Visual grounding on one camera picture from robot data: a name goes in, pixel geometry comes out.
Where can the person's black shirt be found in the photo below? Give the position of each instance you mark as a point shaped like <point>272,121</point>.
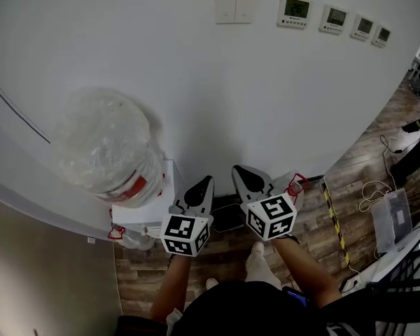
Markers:
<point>245,310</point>

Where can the yellow black hazard tape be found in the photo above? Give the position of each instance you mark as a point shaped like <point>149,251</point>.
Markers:
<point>336,222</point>

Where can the large clear water jug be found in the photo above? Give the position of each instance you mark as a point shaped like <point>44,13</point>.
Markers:
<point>105,145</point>

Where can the clear plastic storage box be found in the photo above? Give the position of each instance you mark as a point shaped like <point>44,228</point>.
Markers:
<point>392,219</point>

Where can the white water dispenser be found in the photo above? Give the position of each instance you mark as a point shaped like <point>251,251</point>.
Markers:
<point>140,215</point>

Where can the person's beige trousers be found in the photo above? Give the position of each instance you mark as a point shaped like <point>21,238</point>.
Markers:
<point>262,275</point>

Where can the person's left forearm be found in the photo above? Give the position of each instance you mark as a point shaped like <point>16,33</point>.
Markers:
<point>169,285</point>

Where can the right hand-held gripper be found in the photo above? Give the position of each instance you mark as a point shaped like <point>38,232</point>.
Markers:
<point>269,217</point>

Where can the person's right white shoe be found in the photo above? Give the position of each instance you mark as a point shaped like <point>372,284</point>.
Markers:
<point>258,250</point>

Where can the white metal frame table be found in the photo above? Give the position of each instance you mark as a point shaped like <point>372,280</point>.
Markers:
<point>402,264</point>

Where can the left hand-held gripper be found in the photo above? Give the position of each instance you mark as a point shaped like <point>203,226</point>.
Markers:
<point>183,233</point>

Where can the person's left white shoe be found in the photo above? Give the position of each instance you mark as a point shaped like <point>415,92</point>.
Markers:
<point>212,283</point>

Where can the person's white shoe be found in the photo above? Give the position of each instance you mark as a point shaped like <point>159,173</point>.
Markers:
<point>258,250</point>
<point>212,283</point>

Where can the grey metal door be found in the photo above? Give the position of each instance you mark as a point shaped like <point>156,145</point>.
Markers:
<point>38,275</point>

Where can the blue screen device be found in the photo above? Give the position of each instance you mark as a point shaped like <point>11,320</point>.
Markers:
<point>295,296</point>

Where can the small white door bracket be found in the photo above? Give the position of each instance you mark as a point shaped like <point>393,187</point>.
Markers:
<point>91,240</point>

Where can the person's right forearm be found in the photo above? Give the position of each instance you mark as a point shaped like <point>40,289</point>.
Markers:
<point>308,275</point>

